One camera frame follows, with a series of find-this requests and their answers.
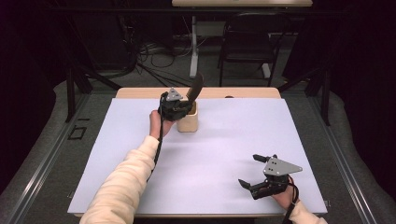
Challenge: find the metal floor rail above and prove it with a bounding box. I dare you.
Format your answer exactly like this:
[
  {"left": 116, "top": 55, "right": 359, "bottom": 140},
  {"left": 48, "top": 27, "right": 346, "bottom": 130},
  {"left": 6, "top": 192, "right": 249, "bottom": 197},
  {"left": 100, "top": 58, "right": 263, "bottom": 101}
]
[
  {"left": 2, "top": 92, "right": 92, "bottom": 224},
  {"left": 307, "top": 92, "right": 378, "bottom": 224}
]

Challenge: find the bundle of floor cables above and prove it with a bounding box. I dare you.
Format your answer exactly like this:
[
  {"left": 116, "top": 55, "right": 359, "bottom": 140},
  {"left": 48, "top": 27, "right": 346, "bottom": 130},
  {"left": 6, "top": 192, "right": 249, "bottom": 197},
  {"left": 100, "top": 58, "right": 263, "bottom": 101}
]
[{"left": 134, "top": 36, "right": 206, "bottom": 88}]

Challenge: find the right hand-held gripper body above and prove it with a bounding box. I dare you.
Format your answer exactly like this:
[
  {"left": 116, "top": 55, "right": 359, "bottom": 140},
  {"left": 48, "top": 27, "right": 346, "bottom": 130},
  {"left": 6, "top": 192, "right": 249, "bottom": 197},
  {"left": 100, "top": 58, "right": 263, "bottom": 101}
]
[{"left": 250, "top": 153, "right": 304, "bottom": 201}]

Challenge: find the person's right hand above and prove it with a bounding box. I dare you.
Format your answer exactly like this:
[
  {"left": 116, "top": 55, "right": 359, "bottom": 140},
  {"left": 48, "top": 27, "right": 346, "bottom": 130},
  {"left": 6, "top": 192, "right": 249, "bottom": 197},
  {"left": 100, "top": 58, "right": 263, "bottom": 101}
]
[{"left": 271, "top": 178, "right": 301, "bottom": 211}]

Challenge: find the black horizontal bar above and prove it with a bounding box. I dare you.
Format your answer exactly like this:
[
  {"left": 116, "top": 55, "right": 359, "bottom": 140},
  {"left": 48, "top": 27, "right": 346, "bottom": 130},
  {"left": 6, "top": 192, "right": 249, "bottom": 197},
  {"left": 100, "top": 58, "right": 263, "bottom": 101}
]
[{"left": 43, "top": 7, "right": 349, "bottom": 17}]

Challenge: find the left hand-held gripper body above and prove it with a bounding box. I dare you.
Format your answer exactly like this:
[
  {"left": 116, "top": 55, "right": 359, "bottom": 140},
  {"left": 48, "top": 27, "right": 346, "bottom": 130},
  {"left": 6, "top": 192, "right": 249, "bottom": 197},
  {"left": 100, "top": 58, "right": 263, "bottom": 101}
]
[{"left": 157, "top": 87, "right": 188, "bottom": 122}]

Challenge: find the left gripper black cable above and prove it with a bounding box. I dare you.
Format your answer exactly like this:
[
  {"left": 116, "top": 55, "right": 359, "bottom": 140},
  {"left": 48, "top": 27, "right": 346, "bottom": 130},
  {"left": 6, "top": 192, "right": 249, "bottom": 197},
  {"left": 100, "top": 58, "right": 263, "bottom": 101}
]
[{"left": 146, "top": 91, "right": 169, "bottom": 183}]

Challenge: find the wooden table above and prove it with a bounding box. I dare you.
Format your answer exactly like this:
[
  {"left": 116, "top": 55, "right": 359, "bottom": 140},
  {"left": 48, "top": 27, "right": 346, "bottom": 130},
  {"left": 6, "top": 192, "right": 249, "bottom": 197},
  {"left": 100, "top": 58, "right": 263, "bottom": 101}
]
[{"left": 74, "top": 87, "right": 325, "bottom": 218}]

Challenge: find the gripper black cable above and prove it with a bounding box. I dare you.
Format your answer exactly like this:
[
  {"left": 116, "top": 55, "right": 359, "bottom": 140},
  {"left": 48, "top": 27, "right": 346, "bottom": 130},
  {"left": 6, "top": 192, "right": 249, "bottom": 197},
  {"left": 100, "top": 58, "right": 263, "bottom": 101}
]
[
  {"left": 281, "top": 175, "right": 301, "bottom": 224},
  {"left": 146, "top": 91, "right": 169, "bottom": 183}
]

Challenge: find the black folding chair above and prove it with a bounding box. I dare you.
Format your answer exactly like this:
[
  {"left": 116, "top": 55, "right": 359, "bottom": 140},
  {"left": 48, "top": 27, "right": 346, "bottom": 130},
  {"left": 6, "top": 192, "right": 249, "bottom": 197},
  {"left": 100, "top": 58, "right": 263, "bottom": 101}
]
[{"left": 218, "top": 12, "right": 292, "bottom": 88}]

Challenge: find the white-legged desk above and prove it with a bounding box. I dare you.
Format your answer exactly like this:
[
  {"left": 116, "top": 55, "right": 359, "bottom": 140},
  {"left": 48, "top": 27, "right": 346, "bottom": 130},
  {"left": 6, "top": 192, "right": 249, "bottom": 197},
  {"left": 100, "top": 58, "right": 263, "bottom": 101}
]
[{"left": 171, "top": 0, "right": 314, "bottom": 79}]

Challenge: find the white table mat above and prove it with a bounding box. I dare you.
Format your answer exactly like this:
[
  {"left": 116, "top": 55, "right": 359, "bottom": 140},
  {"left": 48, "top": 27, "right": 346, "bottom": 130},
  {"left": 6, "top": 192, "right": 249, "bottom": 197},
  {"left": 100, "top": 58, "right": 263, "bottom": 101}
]
[{"left": 67, "top": 97, "right": 329, "bottom": 216}]

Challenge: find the square wooden cup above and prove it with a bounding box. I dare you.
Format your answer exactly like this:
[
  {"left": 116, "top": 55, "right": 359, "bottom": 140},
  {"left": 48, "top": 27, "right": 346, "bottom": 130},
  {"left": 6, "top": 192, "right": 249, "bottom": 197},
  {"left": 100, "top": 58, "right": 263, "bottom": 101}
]
[{"left": 177, "top": 101, "right": 200, "bottom": 133}]

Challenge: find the person's left hand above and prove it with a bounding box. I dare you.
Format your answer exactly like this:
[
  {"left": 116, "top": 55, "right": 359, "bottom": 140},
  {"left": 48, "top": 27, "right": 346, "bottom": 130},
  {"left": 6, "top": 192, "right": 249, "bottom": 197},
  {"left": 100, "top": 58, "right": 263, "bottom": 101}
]
[{"left": 148, "top": 109, "right": 176, "bottom": 140}]

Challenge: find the black comb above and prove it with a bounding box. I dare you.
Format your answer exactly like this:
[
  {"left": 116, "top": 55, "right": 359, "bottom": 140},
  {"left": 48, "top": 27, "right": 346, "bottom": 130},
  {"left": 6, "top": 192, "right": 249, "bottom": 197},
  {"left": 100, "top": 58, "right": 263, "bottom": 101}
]
[{"left": 185, "top": 72, "right": 205, "bottom": 105}]

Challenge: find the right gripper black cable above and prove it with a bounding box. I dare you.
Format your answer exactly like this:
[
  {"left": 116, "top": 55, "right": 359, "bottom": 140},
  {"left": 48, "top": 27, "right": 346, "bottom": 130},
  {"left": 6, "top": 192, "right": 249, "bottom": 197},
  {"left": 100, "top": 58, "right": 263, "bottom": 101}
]
[{"left": 281, "top": 175, "right": 301, "bottom": 224}]

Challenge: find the black metal stand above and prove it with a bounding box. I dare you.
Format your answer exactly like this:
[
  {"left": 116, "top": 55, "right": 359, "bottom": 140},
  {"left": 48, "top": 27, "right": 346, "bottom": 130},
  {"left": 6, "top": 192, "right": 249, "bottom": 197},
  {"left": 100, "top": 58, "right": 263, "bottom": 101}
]
[
  {"left": 277, "top": 66, "right": 332, "bottom": 127},
  {"left": 64, "top": 66, "right": 123, "bottom": 124}
]

